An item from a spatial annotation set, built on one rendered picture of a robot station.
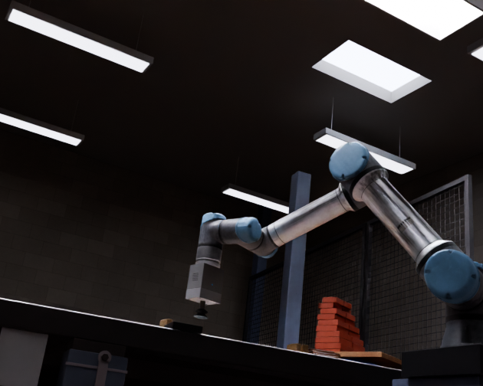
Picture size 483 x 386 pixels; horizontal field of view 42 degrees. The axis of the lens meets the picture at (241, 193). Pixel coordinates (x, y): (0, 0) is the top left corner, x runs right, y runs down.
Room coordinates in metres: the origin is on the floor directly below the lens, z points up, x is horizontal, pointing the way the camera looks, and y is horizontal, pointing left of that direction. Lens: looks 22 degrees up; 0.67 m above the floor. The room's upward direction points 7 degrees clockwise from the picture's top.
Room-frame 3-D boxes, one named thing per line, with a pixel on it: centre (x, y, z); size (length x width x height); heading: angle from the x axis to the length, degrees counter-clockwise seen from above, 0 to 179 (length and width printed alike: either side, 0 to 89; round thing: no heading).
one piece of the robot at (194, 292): (1.87, 0.08, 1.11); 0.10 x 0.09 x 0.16; 43
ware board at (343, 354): (2.64, -0.53, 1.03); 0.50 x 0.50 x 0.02; 50
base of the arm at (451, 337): (1.58, -0.61, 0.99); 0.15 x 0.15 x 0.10
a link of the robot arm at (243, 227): (1.82, -0.02, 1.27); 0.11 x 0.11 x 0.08; 57
